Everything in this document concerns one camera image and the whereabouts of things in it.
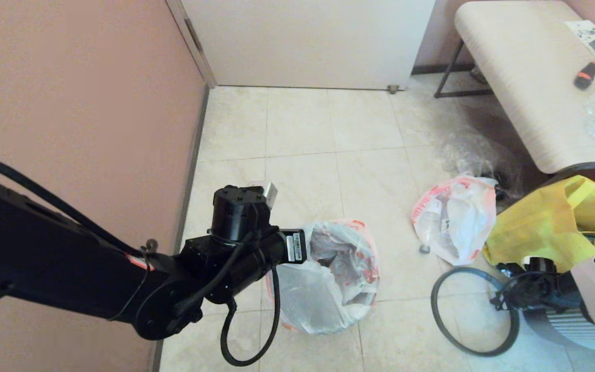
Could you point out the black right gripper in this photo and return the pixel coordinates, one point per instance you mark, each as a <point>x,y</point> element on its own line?
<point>532,292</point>

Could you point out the light wood table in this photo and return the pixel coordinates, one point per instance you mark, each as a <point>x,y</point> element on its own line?
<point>525,77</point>

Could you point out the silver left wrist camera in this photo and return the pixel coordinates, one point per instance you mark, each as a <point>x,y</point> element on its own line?
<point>269,192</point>

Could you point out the black white printed booklet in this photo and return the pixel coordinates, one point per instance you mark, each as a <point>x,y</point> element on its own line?
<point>592,35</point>

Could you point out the yellow fabric tote bag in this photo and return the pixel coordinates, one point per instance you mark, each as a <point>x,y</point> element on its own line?
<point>545,232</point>

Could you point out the clear crumpled plastic bag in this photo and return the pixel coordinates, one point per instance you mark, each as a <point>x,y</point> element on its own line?
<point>465,152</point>

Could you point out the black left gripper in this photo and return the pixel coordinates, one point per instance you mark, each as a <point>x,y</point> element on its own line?
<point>246,261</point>

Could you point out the white door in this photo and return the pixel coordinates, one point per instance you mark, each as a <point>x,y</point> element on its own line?
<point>302,41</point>

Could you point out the grey white shoe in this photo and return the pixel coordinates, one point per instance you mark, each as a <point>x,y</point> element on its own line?
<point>478,75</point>

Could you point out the bottle-filled white orange trash bag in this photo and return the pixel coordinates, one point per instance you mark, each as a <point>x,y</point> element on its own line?
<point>457,222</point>

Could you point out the black metal table leg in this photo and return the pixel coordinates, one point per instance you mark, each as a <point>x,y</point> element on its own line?
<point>447,75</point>

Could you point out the black orange marker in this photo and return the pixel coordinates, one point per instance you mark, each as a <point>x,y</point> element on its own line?
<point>585,76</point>

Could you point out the grey ribbed round object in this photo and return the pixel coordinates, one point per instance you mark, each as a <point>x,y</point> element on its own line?
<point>571,325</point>

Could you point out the grey door frame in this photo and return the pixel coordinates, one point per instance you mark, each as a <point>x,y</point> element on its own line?
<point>197,51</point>

